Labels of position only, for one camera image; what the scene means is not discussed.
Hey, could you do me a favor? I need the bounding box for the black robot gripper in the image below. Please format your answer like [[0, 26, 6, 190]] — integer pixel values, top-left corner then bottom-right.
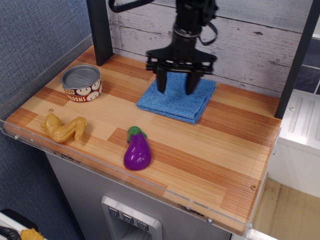
[[146, 34, 217, 95]]

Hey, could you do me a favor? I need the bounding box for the blue cloth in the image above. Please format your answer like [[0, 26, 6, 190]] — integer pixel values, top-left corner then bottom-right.
[[136, 72, 217, 124]]

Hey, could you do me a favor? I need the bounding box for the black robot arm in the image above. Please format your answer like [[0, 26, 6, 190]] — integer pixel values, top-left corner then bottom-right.
[[146, 0, 218, 95]]

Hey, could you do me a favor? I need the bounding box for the purple toy eggplant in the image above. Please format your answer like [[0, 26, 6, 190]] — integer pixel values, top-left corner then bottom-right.
[[123, 126, 152, 171]]

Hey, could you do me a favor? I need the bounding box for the mushroom tin can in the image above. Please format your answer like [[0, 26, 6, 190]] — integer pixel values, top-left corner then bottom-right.
[[60, 64, 103, 103]]

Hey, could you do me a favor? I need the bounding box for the yellow toy chicken wing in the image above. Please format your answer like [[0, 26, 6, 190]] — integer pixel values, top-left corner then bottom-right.
[[41, 113, 87, 143]]

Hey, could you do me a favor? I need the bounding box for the white appliance at right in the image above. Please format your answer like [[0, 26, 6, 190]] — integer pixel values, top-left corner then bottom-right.
[[267, 89, 320, 197]]

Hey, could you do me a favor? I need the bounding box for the grey cabinet with dispenser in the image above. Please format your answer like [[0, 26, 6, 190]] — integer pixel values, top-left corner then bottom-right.
[[46, 153, 232, 240]]

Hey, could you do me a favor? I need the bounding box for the yellow black object bottom left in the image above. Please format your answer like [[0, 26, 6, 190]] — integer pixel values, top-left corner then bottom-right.
[[0, 209, 46, 240]]

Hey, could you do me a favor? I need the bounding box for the left black frame post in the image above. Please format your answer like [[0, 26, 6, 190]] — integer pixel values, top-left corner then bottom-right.
[[86, 0, 114, 66]]

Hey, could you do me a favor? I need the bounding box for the black frame post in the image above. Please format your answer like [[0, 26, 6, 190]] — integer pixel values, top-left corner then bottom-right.
[[86, 0, 114, 66], [274, 0, 320, 119]]

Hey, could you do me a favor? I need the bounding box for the black braided cable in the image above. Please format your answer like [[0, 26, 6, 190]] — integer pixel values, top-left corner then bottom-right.
[[107, 0, 161, 13]]

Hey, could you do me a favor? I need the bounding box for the right black frame post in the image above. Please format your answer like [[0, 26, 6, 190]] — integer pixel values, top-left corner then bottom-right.
[[274, 0, 320, 119]]

